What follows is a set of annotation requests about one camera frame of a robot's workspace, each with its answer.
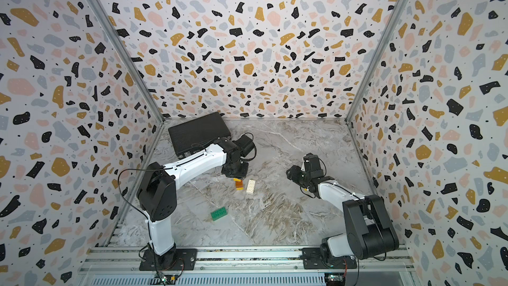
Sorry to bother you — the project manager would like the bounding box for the white lego brick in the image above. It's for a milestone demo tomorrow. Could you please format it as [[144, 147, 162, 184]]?
[[246, 180, 256, 195]]

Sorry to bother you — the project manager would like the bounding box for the green lego brick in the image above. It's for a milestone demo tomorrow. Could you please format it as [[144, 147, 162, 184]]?
[[210, 207, 228, 221]]

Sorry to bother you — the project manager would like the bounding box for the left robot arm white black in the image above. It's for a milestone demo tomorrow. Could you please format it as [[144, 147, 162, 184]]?
[[136, 133, 257, 257]]

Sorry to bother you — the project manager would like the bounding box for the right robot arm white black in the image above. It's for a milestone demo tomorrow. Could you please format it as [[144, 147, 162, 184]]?
[[286, 153, 400, 267]]

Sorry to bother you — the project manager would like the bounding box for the black briefcase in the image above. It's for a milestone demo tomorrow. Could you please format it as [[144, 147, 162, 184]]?
[[168, 113, 231, 160]]

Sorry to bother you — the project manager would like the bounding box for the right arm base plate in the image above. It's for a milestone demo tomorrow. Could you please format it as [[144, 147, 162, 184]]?
[[300, 247, 357, 270]]

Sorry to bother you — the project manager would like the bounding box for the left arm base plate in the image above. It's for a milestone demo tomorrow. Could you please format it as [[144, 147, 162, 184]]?
[[139, 248, 198, 271]]

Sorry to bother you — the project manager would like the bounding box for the aluminium mounting rail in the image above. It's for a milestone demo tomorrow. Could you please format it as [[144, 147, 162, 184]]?
[[77, 246, 419, 285]]

